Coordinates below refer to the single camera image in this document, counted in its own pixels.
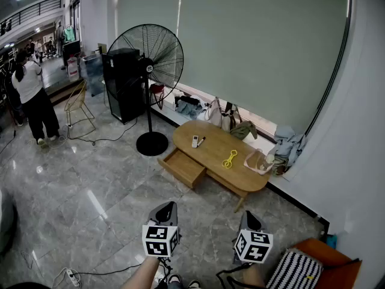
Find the large water jug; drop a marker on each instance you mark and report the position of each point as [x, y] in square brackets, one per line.
[73, 69]

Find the person's left shoe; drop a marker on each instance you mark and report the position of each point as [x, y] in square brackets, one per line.
[174, 281]

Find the grey roller blind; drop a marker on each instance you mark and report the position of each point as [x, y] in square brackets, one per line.
[255, 41]

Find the black rectangular object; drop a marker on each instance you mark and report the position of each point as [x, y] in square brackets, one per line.
[229, 107]

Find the pink transparent tote bag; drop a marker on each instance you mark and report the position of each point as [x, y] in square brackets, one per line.
[255, 162]

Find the person's right shoe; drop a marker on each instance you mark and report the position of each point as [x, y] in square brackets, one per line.
[194, 284]

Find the white marker with black cap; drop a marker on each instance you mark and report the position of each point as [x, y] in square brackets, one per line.
[201, 141]

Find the oval wooden coffee table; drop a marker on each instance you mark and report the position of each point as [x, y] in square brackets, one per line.
[213, 152]

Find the yellow plastic tongs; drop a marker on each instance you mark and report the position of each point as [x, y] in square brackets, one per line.
[230, 159]

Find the black pedestal fan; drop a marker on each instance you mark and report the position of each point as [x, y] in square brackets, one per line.
[149, 68]

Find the pale green cabbage piece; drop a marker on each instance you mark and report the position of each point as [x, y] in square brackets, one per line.
[270, 159]

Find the black and white striped cushion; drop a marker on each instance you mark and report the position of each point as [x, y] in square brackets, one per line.
[296, 271]

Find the red bag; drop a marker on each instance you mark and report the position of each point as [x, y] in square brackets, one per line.
[156, 88]

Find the person's right forearm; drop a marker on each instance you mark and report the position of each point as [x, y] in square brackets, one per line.
[254, 277]

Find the blue denim clothes pile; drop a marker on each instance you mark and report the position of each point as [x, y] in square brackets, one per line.
[188, 108]

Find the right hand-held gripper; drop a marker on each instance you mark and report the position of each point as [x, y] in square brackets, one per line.
[254, 247]

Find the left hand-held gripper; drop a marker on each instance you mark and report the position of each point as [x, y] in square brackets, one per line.
[159, 241]

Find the small blue object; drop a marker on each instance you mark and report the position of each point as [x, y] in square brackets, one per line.
[331, 241]

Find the black tall cabinet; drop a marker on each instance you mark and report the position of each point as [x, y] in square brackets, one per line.
[123, 86]

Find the person's shoe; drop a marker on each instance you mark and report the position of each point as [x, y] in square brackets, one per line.
[174, 281]
[194, 284]

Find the black garment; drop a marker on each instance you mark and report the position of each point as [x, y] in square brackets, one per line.
[188, 100]

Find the olive green bag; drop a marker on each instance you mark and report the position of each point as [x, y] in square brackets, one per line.
[242, 130]

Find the light blue crumpled garment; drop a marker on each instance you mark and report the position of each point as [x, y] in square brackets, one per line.
[287, 144]

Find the wooden drawer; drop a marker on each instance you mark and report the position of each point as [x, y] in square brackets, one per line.
[180, 164]

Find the white power strip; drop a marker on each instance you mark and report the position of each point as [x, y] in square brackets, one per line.
[73, 278]

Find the teal hanging garment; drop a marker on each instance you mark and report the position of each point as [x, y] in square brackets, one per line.
[69, 34]

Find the white remote control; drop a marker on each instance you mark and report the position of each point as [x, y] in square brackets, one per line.
[195, 141]

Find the person's left forearm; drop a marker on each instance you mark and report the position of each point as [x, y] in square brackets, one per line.
[141, 274]

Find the black metal railing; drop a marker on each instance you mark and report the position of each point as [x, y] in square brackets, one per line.
[36, 9]

